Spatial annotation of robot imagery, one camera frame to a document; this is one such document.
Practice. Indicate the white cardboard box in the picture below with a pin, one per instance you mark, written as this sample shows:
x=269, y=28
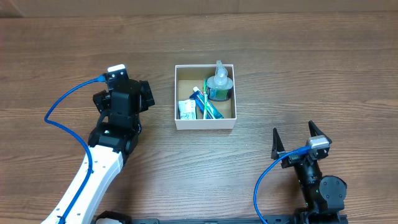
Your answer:
x=186, y=78

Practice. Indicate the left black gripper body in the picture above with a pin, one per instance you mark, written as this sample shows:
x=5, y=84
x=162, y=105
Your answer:
x=146, y=94

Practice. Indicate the clear soap pump bottle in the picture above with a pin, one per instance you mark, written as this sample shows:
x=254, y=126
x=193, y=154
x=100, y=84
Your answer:
x=219, y=86

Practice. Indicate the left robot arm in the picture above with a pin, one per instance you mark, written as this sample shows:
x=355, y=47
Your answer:
x=109, y=146

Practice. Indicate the green white soap packet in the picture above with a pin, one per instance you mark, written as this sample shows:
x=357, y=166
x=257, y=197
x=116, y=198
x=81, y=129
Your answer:
x=187, y=109

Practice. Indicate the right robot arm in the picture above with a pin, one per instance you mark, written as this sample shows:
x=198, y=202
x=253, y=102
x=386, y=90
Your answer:
x=324, y=194

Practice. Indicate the Colgate toothpaste tube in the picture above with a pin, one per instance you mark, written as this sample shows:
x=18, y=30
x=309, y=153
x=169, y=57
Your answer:
x=215, y=113

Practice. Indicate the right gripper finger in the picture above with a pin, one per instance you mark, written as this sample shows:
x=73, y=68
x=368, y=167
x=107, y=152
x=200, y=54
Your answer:
x=277, y=147
x=315, y=131

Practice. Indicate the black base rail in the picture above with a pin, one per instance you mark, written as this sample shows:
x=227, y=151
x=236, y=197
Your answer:
x=119, y=218

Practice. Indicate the blue disposable razor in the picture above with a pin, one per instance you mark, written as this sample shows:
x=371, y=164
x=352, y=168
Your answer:
x=196, y=96

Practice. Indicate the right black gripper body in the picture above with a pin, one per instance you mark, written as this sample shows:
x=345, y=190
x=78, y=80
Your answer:
x=298, y=158

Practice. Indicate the green white toothbrush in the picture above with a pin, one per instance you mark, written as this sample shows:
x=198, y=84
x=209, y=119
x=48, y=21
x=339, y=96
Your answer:
x=205, y=99

